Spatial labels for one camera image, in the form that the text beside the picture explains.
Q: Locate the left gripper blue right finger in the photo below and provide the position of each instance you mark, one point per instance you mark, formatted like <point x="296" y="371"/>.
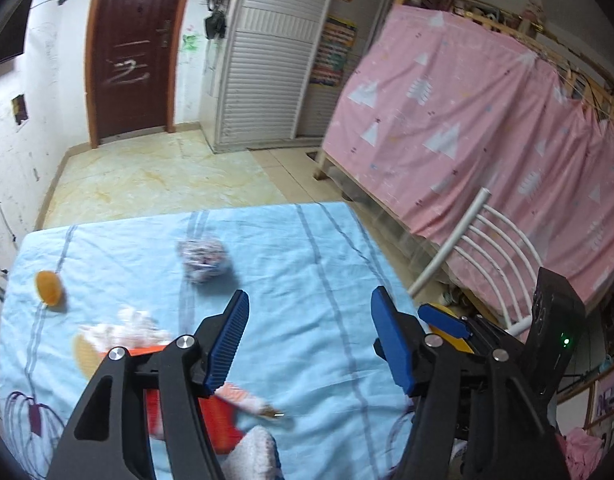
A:
<point x="397" y="338"/>

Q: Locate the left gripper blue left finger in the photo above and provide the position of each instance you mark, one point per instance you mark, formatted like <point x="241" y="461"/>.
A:
<point x="221" y="336"/>

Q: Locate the small glass bottle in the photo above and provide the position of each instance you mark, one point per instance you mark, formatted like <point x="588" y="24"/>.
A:
<point x="247" y="402"/>

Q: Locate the dark brown door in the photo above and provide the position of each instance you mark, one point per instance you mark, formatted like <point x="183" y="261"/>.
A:
<point x="130" y="66"/>

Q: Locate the white metal chair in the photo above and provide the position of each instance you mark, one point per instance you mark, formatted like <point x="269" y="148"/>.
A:
<point x="490" y="244"/>

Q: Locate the white slatted wardrobe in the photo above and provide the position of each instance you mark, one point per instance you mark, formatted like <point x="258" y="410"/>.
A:
<point x="256" y="91"/>

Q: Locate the colourful wall chart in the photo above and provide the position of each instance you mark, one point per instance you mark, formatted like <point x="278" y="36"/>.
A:
<point x="336" y="43"/>

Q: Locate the orange tissue box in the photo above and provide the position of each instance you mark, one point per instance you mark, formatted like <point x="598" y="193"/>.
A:
<point x="161" y="393"/>

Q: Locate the black wall television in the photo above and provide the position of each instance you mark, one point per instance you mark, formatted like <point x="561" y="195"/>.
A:
<point x="12" y="37"/>

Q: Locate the yellow trash bin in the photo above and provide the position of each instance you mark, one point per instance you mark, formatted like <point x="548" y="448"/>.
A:
<point x="444" y="323"/>

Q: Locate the pink tree-print curtain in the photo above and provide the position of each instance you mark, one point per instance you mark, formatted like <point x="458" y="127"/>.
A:
<point x="440" y="108"/>

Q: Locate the white gloved left hand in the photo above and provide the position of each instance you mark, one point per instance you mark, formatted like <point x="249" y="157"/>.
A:
<point x="255" y="457"/>

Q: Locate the orange round lid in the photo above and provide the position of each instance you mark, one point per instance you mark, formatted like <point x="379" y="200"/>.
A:
<point x="49" y="288"/>

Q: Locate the silver foil wrapper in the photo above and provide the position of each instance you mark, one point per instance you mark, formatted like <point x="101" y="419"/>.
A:
<point x="203" y="259"/>

